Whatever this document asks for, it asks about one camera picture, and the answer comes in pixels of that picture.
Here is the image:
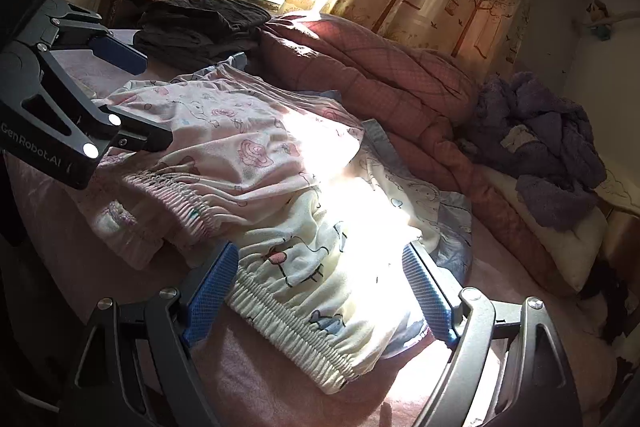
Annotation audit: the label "grey folded pants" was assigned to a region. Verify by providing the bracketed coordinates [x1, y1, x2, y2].
[134, 32, 262, 70]

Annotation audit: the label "bed with pink sheet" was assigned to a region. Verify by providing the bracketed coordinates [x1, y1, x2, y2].
[0, 22, 621, 427]

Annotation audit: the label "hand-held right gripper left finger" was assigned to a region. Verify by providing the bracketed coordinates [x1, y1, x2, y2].
[75, 241, 241, 427]

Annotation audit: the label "pink checked quilt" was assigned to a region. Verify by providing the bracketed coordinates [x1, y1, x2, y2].
[257, 12, 576, 299]

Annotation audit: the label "black folded pants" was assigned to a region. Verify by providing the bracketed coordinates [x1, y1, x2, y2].
[137, 0, 272, 58]

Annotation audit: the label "white cat-print pajama pants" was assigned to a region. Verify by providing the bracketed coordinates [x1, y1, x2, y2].
[225, 184, 433, 395]

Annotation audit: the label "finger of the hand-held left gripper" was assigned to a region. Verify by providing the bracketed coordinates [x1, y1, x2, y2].
[10, 0, 149, 76]
[97, 103, 174, 154]

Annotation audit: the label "bed headboard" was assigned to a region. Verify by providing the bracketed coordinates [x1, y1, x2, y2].
[595, 167, 640, 268]

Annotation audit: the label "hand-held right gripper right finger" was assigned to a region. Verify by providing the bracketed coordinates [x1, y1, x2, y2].
[401, 242, 583, 427]

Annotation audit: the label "white pillow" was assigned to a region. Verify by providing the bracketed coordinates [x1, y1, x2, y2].
[479, 164, 609, 294]

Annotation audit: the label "pink printed pajama pants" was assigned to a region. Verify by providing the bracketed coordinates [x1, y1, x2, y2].
[75, 67, 366, 270]

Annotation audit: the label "purple fleece blanket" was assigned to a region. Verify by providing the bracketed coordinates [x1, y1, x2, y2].
[457, 72, 609, 233]

